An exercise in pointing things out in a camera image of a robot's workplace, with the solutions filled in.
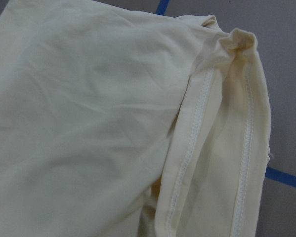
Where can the beige long-sleeve printed shirt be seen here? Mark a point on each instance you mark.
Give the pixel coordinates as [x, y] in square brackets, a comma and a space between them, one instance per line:
[100, 123]

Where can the brown table mat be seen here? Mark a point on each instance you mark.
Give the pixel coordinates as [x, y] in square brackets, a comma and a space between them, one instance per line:
[283, 74]

